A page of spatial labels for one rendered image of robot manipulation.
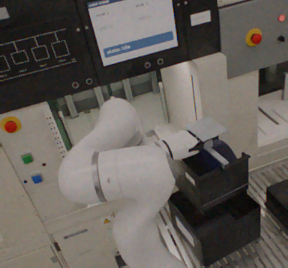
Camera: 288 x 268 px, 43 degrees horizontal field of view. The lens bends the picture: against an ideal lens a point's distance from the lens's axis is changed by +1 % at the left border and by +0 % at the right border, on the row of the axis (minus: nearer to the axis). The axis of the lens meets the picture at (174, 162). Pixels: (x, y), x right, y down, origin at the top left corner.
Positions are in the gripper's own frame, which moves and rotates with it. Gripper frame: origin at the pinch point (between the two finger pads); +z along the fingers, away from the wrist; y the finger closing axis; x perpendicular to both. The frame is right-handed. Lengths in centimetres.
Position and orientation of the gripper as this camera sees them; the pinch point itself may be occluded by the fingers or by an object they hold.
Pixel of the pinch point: (205, 134)
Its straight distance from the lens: 125.6
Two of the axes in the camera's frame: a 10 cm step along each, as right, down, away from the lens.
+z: 8.7, -3.9, 3.0
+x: -1.4, -7.8, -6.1
